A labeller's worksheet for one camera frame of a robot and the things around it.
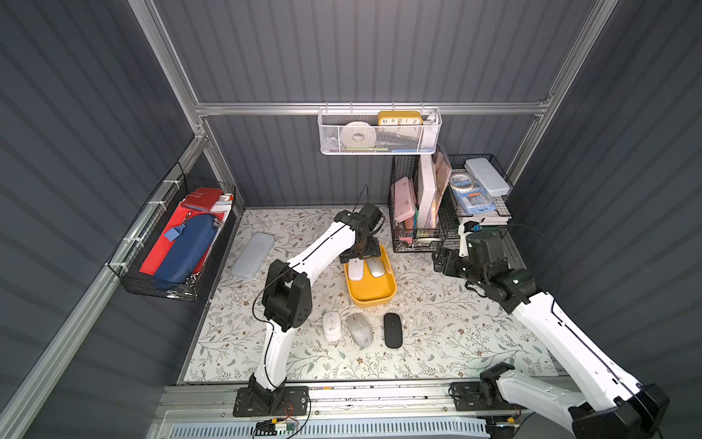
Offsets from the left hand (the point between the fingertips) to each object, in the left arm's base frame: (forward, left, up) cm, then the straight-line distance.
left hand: (368, 257), depth 90 cm
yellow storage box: (-7, -1, -11) cm, 13 cm away
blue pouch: (-10, +46, +21) cm, 51 cm away
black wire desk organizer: (+15, -16, -9) cm, 24 cm away
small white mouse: (-20, +12, -9) cm, 25 cm away
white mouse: (+1, +4, -10) cm, 11 cm away
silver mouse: (+3, -3, -10) cm, 11 cm away
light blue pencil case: (+9, +44, -12) cm, 47 cm away
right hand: (-9, -23, +10) cm, 27 cm away
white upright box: (+18, -21, +14) cm, 30 cm away
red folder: (+6, +49, +20) cm, 53 cm away
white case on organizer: (+28, -45, +11) cm, 54 cm away
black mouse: (-21, -7, -10) cm, 24 cm away
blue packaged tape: (+16, -36, +12) cm, 41 cm away
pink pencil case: (+25, -15, +1) cm, 29 cm away
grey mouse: (-22, +3, -8) cm, 23 cm away
